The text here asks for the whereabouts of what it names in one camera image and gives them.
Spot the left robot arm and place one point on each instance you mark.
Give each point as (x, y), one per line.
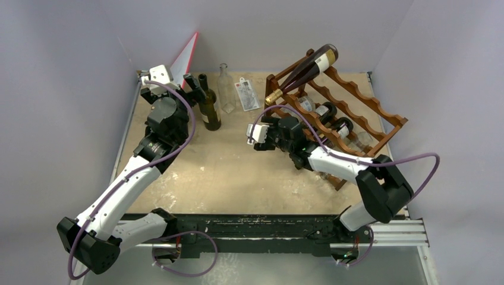
(95, 238)

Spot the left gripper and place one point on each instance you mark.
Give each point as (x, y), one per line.
(191, 98)

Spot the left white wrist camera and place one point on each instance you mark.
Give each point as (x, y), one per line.
(160, 74)

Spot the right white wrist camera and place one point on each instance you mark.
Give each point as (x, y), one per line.
(256, 133)

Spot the silver capped bottle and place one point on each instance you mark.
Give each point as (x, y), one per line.
(343, 126)
(326, 112)

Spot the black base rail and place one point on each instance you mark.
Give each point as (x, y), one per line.
(314, 234)

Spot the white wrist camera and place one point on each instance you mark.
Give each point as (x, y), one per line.
(160, 74)
(256, 133)

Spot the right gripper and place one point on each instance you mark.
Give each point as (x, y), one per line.
(270, 137)

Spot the dark green wine bottle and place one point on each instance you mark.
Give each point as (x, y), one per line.
(209, 106)

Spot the silver capped bottle upper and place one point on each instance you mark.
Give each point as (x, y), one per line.
(326, 112)

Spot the gold capped red wine bottle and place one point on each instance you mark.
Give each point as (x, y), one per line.
(315, 64)

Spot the red framed whiteboard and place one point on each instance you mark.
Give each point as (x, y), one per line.
(182, 63)

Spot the silver capped bottle lower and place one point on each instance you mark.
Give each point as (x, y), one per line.
(343, 126)

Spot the white printed card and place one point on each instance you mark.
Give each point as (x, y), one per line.
(247, 95)

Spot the clear bottle in rack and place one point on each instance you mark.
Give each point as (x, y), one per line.
(307, 104)

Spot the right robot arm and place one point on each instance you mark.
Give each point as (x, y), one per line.
(383, 188)

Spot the clear glass bottle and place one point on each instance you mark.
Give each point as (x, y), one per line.
(226, 90)

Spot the wooden wine rack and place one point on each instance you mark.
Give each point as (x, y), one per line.
(290, 100)

